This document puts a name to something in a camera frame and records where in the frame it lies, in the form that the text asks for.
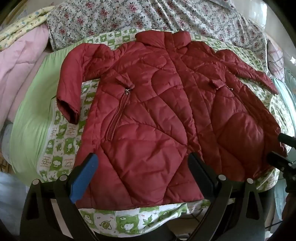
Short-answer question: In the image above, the yellow printed blanket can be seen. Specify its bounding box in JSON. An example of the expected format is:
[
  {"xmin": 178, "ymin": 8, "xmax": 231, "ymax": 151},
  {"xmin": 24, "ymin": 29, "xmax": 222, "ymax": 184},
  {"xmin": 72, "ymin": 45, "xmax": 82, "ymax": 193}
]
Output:
[{"xmin": 0, "ymin": 6, "xmax": 56, "ymax": 51}]

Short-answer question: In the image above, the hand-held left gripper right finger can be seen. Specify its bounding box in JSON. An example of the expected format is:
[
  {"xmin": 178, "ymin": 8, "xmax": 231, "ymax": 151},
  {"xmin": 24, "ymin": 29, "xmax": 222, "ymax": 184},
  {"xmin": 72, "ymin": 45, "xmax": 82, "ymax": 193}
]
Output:
[{"xmin": 187, "ymin": 152, "xmax": 276, "ymax": 241}]

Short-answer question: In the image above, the floral quilt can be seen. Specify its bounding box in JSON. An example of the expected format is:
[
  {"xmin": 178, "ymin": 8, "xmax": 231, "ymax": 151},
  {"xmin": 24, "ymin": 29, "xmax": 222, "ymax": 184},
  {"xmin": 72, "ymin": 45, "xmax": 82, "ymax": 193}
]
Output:
[{"xmin": 46, "ymin": 0, "xmax": 271, "ymax": 78}]

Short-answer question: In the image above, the pink quilt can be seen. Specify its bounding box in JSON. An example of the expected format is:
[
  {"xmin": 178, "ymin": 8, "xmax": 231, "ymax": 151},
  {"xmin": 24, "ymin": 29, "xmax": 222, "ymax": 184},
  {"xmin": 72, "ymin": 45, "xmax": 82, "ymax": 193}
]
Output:
[{"xmin": 0, "ymin": 24, "xmax": 51, "ymax": 131}]

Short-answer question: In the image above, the green patterned quilt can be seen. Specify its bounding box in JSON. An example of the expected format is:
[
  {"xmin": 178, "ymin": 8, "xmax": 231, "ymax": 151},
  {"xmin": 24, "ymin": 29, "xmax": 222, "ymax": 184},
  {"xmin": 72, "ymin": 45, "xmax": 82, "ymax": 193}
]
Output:
[{"xmin": 9, "ymin": 30, "xmax": 289, "ymax": 235}]

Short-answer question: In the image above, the red quilted jacket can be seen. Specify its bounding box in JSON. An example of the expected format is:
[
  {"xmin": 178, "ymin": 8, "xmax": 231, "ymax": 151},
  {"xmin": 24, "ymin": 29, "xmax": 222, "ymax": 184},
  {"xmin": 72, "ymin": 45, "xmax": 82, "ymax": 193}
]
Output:
[{"xmin": 56, "ymin": 30, "xmax": 287, "ymax": 208}]

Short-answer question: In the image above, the light blue cloth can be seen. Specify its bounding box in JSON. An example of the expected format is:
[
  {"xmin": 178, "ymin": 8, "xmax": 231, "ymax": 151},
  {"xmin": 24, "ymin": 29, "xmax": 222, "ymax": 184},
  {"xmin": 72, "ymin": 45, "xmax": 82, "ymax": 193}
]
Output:
[{"xmin": 270, "ymin": 68, "xmax": 296, "ymax": 131}]

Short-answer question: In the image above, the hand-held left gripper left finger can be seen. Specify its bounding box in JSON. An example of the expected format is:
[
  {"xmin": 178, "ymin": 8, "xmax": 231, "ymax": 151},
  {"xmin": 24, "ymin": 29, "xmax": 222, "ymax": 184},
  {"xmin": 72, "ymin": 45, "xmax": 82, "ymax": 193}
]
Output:
[{"xmin": 20, "ymin": 153, "xmax": 100, "ymax": 241}]

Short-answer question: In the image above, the pink patterned pillow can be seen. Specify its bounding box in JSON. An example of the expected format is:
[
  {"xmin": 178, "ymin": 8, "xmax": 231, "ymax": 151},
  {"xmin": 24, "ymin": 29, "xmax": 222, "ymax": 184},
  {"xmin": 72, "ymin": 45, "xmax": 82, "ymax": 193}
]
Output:
[{"xmin": 266, "ymin": 39, "xmax": 287, "ymax": 82}]

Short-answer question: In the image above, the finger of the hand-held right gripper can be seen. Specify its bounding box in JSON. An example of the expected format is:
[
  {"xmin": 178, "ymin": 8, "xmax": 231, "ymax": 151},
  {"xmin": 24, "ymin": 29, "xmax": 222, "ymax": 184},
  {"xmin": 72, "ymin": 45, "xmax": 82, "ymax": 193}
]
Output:
[
  {"xmin": 266, "ymin": 151, "xmax": 292, "ymax": 171},
  {"xmin": 277, "ymin": 133, "xmax": 296, "ymax": 146}
]

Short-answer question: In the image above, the pale white cloth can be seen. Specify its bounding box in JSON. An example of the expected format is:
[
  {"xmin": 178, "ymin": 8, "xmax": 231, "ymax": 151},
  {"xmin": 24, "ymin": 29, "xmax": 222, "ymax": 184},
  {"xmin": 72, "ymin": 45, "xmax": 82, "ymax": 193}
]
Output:
[{"xmin": 0, "ymin": 123, "xmax": 31, "ymax": 233}]

